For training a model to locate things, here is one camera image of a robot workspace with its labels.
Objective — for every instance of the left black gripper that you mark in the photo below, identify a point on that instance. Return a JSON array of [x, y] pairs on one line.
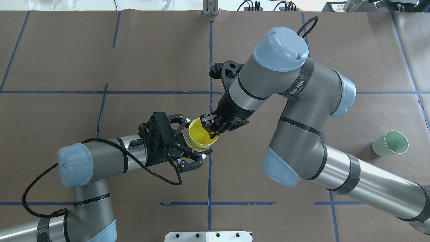
[[155, 158]]

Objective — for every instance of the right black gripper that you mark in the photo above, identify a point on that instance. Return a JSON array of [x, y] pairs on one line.
[[231, 111]]

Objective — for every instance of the yellow plastic cup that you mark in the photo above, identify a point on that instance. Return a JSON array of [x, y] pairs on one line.
[[198, 138]]

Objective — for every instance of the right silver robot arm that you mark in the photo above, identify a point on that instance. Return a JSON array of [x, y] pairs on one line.
[[280, 63]]

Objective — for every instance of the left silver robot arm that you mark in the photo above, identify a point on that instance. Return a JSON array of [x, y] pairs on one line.
[[85, 167]]

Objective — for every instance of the small metal cup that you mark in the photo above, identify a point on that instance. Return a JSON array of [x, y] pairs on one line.
[[352, 5]]

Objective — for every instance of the green plastic cup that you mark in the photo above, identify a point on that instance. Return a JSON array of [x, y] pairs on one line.
[[391, 143]]

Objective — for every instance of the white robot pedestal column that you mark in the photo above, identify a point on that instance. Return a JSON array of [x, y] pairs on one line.
[[209, 236]]

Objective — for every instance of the aluminium frame post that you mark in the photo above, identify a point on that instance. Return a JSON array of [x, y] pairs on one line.
[[210, 7]]

